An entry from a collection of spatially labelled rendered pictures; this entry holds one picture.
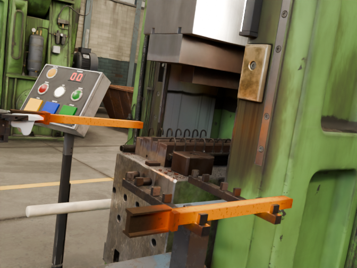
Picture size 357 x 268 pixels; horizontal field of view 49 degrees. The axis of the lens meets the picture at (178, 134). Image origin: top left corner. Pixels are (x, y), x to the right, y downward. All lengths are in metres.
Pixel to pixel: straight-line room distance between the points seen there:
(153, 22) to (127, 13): 9.45
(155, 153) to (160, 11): 0.50
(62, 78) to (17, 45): 4.23
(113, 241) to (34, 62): 4.77
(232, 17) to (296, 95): 0.40
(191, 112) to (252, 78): 0.54
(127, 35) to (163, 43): 9.50
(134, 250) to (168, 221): 0.72
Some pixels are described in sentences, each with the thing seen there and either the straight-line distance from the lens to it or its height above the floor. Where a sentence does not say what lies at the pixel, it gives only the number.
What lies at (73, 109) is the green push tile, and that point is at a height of 1.03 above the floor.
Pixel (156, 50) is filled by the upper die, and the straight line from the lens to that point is 1.42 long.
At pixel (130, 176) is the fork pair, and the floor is 0.97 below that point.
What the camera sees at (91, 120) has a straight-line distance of 1.23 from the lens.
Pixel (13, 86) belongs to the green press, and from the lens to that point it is 6.08.
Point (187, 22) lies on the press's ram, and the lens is 1.30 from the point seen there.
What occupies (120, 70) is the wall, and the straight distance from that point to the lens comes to 10.79.
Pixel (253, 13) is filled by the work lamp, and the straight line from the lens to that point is 1.24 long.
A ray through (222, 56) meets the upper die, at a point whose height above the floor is 1.32.
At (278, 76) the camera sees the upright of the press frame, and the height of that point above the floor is 1.27.
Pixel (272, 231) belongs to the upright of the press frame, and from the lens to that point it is 1.21.
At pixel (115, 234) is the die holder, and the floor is 0.61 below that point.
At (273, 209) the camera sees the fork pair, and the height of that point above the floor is 0.97.
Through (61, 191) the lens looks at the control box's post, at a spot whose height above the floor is 0.63.
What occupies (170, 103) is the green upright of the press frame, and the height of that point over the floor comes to 1.11.
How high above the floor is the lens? 1.22
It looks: 8 degrees down
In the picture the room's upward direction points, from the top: 8 degrees clockwise
